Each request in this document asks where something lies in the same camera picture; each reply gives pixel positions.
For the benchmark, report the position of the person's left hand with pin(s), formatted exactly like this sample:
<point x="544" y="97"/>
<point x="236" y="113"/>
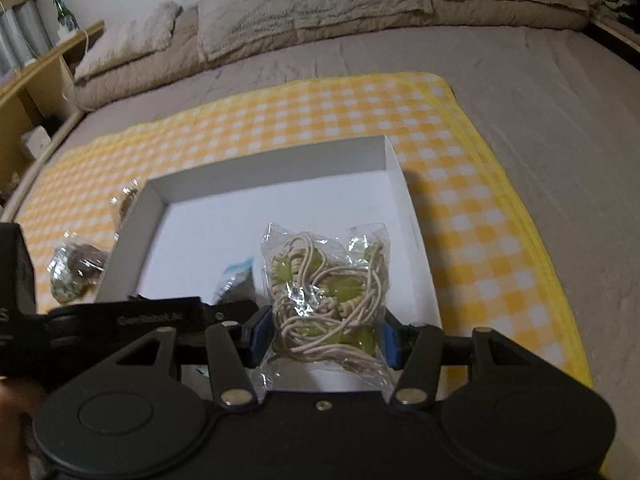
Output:
<point x="19" y="401"/>

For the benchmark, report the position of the green glass bottle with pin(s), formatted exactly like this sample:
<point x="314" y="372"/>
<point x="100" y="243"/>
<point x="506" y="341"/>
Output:
<point x="66" y="18"/>

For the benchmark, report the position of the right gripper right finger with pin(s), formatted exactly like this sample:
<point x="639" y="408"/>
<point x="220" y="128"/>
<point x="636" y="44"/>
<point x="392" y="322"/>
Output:
<point x="414" y="352"/>

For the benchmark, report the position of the grey curtain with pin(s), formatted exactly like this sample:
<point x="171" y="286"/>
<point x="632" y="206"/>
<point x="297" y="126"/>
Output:
<point x="24" y="38"/>

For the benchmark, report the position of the wooden low shelf unit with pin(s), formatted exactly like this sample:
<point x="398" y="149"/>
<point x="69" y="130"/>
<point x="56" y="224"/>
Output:
<point x="40" y="92"/>

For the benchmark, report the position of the bagged brown cord keychain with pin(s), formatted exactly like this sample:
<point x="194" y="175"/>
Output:
<point x="123" y="200"/>

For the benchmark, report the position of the white tissue box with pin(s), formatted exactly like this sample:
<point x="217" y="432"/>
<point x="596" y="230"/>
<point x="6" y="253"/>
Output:
<point x="34" y="142"/>

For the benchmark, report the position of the left beige pillow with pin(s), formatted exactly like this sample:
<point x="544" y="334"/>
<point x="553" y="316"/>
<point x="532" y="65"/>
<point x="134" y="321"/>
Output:
<point x="126" y="42"/>

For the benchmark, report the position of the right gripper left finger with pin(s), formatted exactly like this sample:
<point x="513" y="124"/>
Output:
<point x="232" y="351"/>

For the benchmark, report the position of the blue floral silk pouch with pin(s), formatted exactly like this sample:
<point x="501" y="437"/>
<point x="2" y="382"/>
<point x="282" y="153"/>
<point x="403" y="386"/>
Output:
<point x="66" y="284"/>

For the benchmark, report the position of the grey bed sheet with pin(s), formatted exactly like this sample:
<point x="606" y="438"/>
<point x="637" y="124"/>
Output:
<point x="560" y="112"/>

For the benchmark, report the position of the beige quilted comforter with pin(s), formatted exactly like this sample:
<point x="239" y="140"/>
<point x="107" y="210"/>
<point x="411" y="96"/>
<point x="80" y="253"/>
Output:
<point x="230" y="29"/>

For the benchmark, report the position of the white shallow cardboard box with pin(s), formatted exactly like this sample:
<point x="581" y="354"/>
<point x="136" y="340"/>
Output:
<point x="335" y="242"/>

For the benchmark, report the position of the blue wet wipe packet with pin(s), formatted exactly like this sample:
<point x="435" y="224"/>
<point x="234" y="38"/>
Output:
<point x="236" y="284"/>

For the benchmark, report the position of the yellow white checkered blanket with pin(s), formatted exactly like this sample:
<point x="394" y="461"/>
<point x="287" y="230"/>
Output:
<point x="489" y="265"/>

